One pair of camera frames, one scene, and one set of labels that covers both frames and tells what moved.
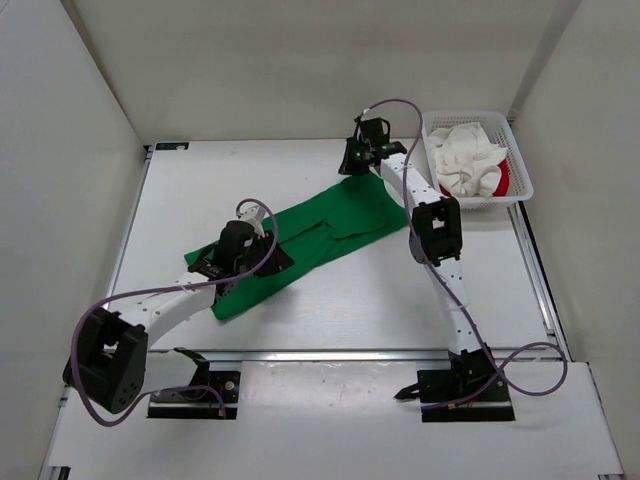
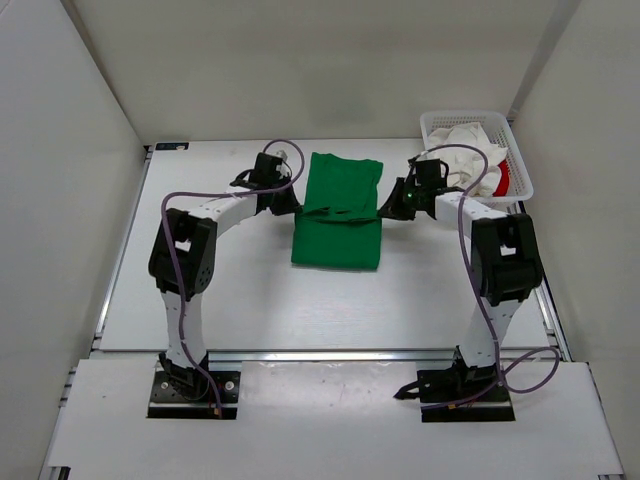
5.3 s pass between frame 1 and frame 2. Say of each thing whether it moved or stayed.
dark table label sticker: stayed
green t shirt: moved
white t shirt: stayed
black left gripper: moved
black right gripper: moved
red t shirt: stayed
